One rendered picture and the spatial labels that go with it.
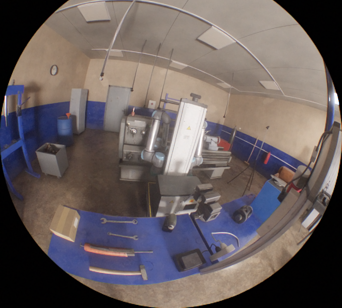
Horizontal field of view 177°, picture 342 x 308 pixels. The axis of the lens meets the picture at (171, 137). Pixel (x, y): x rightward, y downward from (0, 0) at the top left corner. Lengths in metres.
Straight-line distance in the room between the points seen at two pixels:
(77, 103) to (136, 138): 3.38
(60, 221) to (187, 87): 5.87
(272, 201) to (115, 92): 5.64
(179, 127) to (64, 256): 1.58
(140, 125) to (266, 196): 2.09
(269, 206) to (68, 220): 1.67
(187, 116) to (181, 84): 4.41
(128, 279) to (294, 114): 5.68
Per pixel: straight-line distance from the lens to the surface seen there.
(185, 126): 1.30
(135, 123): 1.98
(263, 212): 1.41
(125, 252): 0.75
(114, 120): 5.37
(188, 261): 0.74
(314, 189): 0.30
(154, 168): 1.60
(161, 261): 0.83
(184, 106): 1.26
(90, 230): 0.91
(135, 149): 2.03
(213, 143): 2.91
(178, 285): 1.73
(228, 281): 2.03
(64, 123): 3.86
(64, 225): 0.88
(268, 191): 1.33
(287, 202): 0.40
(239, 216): 1.13
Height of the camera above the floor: 1.67
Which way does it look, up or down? 16 degrees down
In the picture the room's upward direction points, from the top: 13 degrees clockwise
